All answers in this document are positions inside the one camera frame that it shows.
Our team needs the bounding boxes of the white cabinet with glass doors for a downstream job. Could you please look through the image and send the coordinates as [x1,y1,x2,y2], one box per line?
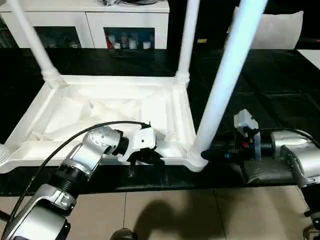
[0,0,171,50]

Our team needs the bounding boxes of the white printed bottle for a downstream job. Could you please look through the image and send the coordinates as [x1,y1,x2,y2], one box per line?
[128,34,139,49]

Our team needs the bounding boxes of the white flat board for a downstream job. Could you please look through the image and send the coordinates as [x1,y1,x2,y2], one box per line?
[296,48,320,66]

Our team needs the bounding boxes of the black work mat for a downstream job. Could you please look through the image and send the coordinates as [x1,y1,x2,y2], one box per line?
[0,47,320,197]

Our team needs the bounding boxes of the white plastic table leg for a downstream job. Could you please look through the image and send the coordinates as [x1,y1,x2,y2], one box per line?
[0,143,11,168]
[6,0,62,88]
[174,0,201,86]
[188,0,270,172]

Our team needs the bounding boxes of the dark robot foot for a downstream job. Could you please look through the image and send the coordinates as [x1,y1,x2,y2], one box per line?
[110,227,138,240]

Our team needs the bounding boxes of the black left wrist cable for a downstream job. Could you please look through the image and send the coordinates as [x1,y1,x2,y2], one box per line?
[0,120,153,238]

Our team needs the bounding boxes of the white plastic table top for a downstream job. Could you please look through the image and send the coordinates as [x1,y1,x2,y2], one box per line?
[0,73,210,175]

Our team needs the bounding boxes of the black sofa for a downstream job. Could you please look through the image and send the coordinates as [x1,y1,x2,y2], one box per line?
[167,0,320,50]

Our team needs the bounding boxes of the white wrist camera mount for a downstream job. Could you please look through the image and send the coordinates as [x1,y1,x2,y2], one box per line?
[118,126,158,164]
[233,108,263,161]

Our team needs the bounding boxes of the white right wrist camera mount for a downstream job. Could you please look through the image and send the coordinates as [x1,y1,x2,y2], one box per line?
[233,108,263,161]

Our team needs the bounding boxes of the light grey pillow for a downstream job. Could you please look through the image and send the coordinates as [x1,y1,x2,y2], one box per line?
[226,6,305,50]

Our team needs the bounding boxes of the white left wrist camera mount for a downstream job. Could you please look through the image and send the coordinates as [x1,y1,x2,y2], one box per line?
[118,126,158,164]

